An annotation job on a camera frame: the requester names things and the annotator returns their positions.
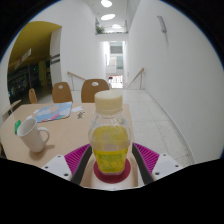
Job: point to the white ceramic mug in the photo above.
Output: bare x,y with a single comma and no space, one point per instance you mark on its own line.
31,136

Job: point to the green potted plant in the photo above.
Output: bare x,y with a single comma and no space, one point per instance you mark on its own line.
99,30

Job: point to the clear bottle with yellow drink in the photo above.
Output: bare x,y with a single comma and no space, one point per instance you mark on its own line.
110,140

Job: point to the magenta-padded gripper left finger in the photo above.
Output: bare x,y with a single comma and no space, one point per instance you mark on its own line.
56,166

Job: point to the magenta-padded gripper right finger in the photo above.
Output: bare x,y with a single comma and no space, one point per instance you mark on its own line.
166,165

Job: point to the round ceiling lights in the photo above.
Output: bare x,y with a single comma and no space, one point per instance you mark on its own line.
106,3

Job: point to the wooden bench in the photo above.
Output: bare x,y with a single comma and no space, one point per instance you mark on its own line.
11,106

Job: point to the wooden chair with round hole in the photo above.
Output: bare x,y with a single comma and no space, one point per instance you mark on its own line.
91,91
32,97
62,94

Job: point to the white paper card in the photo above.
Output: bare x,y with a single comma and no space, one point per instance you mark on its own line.
77,109

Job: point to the small white card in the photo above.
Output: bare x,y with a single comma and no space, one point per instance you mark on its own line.
29,117
35,111

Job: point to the white hanging sign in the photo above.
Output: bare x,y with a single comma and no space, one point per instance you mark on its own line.
22,58

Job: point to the wooden stair handrail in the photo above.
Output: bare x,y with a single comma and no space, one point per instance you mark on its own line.
137,75
76,76

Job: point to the dark shelf unit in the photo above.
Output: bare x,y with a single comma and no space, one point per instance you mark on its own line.
16,83

